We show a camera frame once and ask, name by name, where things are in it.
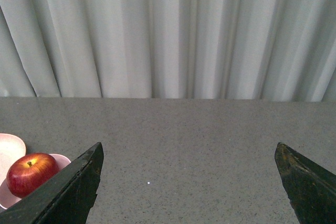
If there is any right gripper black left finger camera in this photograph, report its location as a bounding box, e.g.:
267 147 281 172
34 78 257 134
1 142 103 223

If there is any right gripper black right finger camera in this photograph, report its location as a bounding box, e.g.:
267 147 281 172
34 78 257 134
275 142 335 223

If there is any red apple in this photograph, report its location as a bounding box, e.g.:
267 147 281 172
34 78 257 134
6 153 60 198

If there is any pink bowl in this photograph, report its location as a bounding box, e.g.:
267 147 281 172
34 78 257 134
0 154 71 209

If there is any pink plate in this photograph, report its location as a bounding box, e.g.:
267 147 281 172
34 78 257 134
0 133 26 183

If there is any pale grey curtain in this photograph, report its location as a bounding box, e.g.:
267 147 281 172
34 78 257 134
1 0 335 102

